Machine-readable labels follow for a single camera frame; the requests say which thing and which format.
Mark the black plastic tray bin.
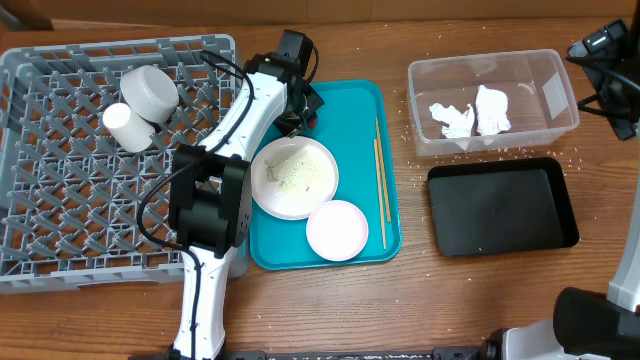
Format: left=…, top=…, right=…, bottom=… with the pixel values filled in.
left=426, top=157, right=580, bottom=257

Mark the clear plastic container bin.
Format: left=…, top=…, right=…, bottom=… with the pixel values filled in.
left=407, top=49, right=580, bottom=156

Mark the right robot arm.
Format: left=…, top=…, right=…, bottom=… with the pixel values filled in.
left=471, top=10, right=639, bottom=360

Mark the small white plate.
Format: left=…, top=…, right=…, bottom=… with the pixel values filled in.
left=306, top=200, right=369, bottom=262

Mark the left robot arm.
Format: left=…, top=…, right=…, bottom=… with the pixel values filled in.
left=168, top=49, right=324, bottom=359

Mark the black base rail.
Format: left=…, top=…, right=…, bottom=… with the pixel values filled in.
left=128, top=345, right=491, bottom=360

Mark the teal plastic serving tray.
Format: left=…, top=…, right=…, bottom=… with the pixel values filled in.
left=247, top=80, right=402, bottom=271

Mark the white paper napkin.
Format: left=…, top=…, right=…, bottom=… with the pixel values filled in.
left=475, top=85, right=511, bottom=136

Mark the white paper cup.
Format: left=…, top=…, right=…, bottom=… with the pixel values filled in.
left=102, top=103, right=154, bottom=153

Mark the wooden chopstick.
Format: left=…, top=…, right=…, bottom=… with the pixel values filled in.
left=373, top=139, right=387, bottom=250
left=376, top=117, right=391, bottom=222

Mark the large white plate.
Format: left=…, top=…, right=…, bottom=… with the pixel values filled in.
left=251, top=137, right=339, bottom=220

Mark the grey bowl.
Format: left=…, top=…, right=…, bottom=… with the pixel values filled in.
left=120, top=65, right=179, bottom=123

